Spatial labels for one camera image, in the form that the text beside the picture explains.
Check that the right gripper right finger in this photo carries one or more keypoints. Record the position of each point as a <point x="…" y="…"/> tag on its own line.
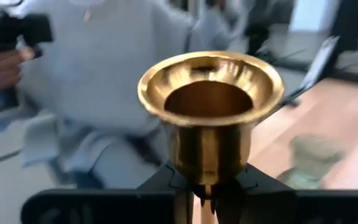
<point x="291" y="207"/>

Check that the grey tilted panel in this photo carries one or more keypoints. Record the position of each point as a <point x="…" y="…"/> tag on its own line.
<point x="320" y="62"/>

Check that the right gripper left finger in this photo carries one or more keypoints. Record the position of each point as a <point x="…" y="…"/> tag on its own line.
<point x="104" y="207"/>

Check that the short gold candlestick holder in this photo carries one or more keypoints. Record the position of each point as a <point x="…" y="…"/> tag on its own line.
<point x="210" y="140"/>

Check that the person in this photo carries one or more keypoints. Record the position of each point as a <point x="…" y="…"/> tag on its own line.
<point x="104" y="77"/>

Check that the green glass candle holder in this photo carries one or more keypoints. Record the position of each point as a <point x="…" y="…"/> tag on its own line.
<point x="312" y="155"/>

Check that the black aluminium table frame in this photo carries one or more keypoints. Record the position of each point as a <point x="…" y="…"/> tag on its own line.
<point x="291" y="100"/>

